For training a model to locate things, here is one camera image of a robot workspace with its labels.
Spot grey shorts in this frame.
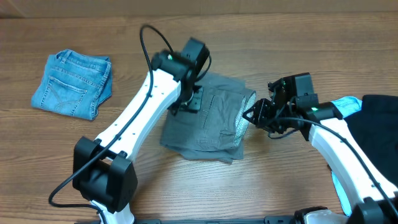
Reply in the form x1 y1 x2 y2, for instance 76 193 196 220
160 73 256 164

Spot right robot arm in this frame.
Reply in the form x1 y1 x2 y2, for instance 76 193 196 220
243 73 397 224

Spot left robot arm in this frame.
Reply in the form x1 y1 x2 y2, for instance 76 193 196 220
72 38 211 223

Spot light blue garment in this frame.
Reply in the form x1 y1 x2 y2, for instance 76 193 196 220
331 96 362 216

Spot black garment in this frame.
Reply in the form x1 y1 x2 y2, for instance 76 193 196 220
344 95 397 185

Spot folded blue jeans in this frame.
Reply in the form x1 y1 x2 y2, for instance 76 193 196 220
31 49 113 121

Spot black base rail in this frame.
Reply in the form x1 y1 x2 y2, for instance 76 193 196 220
74 214 299 224

